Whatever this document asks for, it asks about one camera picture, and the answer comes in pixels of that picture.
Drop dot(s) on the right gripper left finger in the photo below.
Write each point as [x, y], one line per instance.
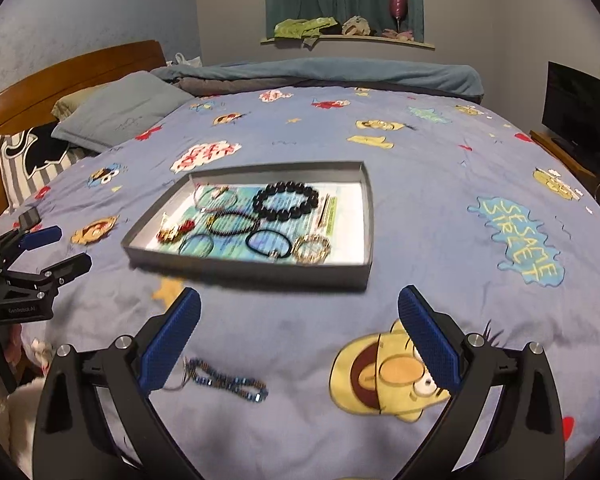
[135, 367]

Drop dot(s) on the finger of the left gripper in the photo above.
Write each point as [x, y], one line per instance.
[13, 243]
[65, 271]

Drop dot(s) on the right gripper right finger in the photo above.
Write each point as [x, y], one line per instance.
[466, 369]

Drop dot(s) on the silver wire bangle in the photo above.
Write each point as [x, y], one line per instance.
[197, 245]

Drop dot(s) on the striped black white pillow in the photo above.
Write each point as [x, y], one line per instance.
[32, 158]

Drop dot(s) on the wooden headboard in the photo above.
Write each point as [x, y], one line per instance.
[28, 102]

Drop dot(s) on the olive yellow pillow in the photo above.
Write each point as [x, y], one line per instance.
[67, 105]

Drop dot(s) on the Sesame Street blue bedsheet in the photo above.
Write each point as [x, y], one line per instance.
[488, 227]

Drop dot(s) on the grey-blue pillow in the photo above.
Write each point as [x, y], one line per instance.
[120, 111]

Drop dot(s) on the printed paper sheet liner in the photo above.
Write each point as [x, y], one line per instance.
[269, 222]

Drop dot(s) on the grey cardboard box tray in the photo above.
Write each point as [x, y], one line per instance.
[331, 276]

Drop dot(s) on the wooden tv stand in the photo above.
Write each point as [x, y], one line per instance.
[555, 146]

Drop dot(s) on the black flat-screen television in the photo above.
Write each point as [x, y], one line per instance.
[572, 111]

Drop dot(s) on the teal blue blanket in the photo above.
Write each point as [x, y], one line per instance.
[458, 81]

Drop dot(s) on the pink cloth on sill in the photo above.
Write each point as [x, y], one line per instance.
[392, 34]

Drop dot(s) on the wooden window sill shelf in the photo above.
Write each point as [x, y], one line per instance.
[353, 40]

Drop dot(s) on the green cloth on sill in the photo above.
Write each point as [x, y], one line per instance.
[307, 31]

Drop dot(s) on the beige cloth on sill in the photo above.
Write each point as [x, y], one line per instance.
[356, 26]

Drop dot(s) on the pink glass vase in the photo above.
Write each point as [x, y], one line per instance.
[398, 10]

